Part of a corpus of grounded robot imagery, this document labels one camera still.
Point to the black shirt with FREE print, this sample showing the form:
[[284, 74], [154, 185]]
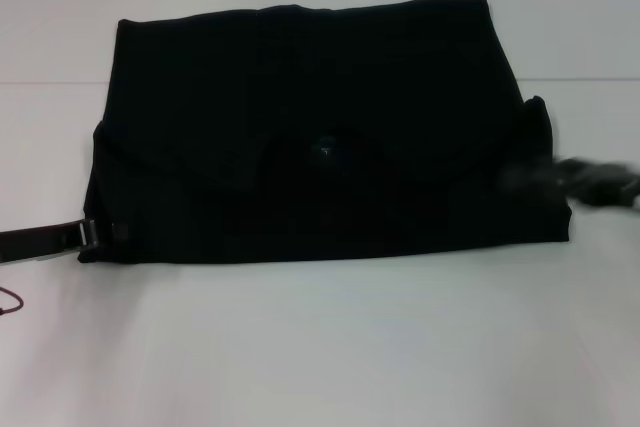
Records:
[[320, 147]]

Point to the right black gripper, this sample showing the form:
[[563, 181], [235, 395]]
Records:
[[600, 182]]

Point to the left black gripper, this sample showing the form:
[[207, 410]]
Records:
[[35, 244]]

